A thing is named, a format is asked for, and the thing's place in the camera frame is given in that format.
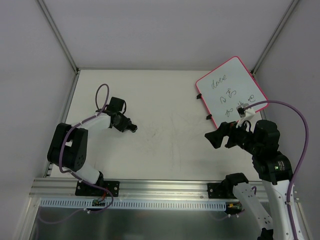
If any pink framed whiteboard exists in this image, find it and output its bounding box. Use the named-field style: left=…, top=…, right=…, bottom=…
left=195, top=56, right=267, bottom=127

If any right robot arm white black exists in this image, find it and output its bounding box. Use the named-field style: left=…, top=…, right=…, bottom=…
left=204, top=119, right=304, bottom=240

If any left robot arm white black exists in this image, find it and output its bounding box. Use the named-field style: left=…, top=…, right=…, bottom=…
left=47, top=97, right=138, bottom=198

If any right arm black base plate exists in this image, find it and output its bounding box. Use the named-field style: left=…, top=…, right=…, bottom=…
left=206, top=182, right=236, bottom=200

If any white slotted cable duct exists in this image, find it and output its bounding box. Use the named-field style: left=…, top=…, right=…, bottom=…
left=39, top=197, right=227, bottom=212

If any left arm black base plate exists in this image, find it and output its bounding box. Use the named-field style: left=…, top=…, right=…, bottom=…
left=75, top=180, right=120, bottom=197

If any right aluminium corner post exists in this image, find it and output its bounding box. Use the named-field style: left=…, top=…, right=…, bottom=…
left=250, top=0, right=301, bottom=77

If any aluminium corner post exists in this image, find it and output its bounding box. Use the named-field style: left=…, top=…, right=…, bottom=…
left=250, top=0, right=301, bottom=77
left=35, top=0, right=79, bottom=75

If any aluminium mounting rail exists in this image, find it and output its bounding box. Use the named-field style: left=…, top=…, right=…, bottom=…
left=28, top=176, right=302, bottom=204

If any left aluminium corner post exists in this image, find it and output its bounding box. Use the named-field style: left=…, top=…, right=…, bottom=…
left=35, top=0, right=79, bottom=75

